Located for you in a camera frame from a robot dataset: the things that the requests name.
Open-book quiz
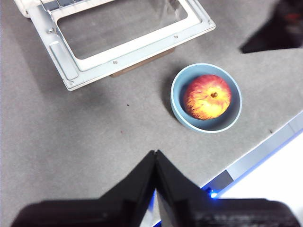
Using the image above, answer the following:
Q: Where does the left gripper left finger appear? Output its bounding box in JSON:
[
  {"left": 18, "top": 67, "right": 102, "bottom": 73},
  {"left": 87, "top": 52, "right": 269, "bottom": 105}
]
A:
[{"left": 10, "top": 150, "right": 157, "bottom": 227}]

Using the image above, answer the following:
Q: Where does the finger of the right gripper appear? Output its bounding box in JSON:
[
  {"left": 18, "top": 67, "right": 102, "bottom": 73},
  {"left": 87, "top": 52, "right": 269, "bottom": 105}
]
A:
[{"left": 240, "top": 0, "right": 303, "bottom": 54}]

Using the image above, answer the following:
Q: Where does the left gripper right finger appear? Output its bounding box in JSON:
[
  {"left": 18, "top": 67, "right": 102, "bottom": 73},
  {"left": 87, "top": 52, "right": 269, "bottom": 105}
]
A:
[{"left": 155, "top": 149, "right": 301, "bottom": 227}]

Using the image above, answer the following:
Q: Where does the blue ribbed bowl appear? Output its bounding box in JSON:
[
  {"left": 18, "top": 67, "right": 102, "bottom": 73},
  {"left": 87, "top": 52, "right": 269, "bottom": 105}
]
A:
[{"left": 170, "top": 63, "right": 243, "bottom": 133}]

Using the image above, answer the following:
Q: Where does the red yellow apple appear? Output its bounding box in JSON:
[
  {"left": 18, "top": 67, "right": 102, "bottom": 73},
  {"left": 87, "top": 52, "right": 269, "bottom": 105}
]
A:
[{"left": 183, "top": 74, "right": 232, "bottom": 121}]

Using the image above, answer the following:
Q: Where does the glass oven door with handle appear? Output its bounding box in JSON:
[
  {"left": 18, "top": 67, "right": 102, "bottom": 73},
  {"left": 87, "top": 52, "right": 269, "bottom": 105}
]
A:
[{"left": 28, "top": 0, "right": 216, "bottom": 92}]

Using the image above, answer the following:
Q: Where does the silver table edge rail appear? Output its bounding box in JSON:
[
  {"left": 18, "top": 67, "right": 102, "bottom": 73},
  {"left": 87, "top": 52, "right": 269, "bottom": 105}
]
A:
[{"left": 201, "top": 114, "right": 303, "bottom": 193}]

